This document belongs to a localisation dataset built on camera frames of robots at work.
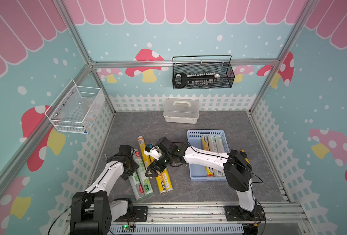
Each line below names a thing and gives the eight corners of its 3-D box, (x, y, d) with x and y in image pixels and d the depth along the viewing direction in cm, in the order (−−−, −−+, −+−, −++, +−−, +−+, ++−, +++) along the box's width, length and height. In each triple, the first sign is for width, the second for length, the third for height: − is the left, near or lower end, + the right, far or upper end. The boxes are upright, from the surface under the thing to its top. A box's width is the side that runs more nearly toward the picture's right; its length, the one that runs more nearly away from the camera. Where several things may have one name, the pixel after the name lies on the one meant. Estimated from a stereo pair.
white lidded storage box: (164, 126, 114) (163, 114, 104) (165, 108, 126) (164, 97, 116) (197, 126, 114) (199, 115, 104) (196, 108, 126) (197, 97, 116)
